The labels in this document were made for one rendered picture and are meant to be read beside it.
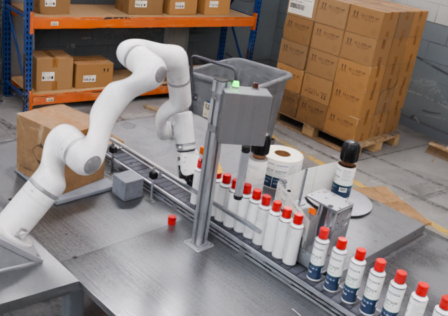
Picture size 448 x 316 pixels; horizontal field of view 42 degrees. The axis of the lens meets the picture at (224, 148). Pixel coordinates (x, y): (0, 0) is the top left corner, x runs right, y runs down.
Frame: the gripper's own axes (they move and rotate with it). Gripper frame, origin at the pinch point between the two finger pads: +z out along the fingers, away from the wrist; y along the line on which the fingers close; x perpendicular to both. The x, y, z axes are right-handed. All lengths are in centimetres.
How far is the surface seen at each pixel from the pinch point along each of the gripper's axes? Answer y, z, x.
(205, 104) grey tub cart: 161, -17, 163
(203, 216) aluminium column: -16.4, 6.2, -25.1
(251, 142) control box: -8, -21, -46
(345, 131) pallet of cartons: 311, 29, 133
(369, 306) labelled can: -2, 33, -85
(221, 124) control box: -18, -29, -42
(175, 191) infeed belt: -0.6, 3.2, 9.9
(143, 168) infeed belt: 0.9, -5.3, 33.5
